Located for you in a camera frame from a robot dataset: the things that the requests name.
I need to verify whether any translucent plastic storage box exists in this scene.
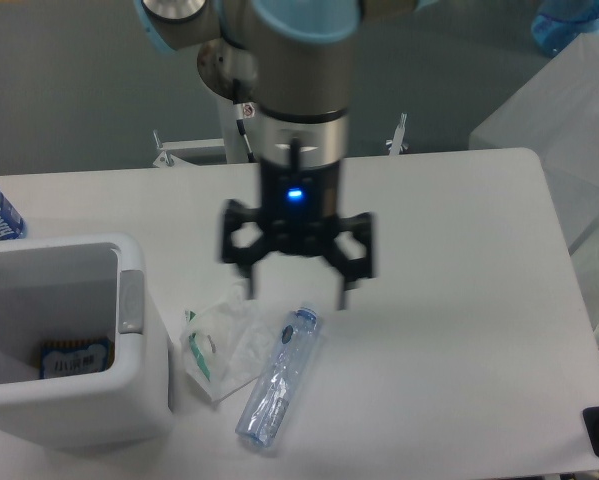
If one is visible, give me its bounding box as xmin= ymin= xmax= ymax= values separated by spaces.
xmin=469 ymin=34 xmax=599 ymax=346

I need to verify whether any empty clear plastic bottle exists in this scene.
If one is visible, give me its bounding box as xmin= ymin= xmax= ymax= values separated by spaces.
xmin=235 ymin=303 xmax=321 ymax=449

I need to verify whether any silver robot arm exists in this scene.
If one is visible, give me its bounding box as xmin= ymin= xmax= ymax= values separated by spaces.
xmin=135 ymin=1 xmax=423 ymax=290

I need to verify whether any blue plastic bag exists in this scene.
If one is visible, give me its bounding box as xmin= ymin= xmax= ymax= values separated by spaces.
xmin=530 ymin=1 xmax=599 ymax=58

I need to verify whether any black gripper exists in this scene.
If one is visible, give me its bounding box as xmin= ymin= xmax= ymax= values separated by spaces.
xmin=218 ymin=157 xmax=379 ymax=312

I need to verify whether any crumpled clear plastic bag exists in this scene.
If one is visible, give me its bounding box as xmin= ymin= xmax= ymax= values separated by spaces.
xmin=180 ymin=281 xmax=275 ymax=403

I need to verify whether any grey trash can push button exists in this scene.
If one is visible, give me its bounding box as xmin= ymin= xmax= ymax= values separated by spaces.
xmin=118 ymin=270 xmax=145 ymax=334

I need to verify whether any yellow blue snack package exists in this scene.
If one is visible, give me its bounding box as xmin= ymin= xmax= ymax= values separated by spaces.
xmin=38 ymin=337 xmax=115 ymax=380

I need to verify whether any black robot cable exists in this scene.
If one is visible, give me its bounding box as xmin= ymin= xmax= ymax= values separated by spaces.
xmin=231 ymin=79 xmax=258 ymax=164

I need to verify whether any white trash can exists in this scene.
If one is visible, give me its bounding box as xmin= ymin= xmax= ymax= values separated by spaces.
xmin=0 ymin=233 xmax=174 ymax=449

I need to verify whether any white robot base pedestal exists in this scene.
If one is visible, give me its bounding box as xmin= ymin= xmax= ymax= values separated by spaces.
xmin=152 ymin=96 xmax=257 ymax=169

